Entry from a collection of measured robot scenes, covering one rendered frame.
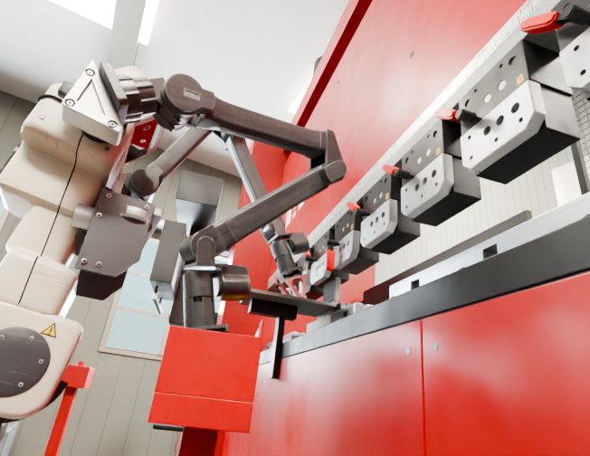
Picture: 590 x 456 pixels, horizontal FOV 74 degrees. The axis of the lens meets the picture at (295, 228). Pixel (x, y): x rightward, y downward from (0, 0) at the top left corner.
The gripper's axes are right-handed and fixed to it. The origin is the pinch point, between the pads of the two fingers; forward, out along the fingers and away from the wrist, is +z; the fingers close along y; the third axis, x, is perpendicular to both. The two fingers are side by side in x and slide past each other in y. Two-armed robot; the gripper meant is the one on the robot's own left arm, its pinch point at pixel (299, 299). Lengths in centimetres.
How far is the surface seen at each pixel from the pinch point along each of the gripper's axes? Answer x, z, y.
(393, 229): -11.3, -4.0, -42.9
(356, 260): -11.9, -3.2, -21.4
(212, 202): -9, -82, 100
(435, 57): -26, -34, -63
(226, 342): 33, 7, -46
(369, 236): -10.3, -5.8, -34.5
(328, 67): -59, -98, 12
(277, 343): 11.6, 10.0, -1.0
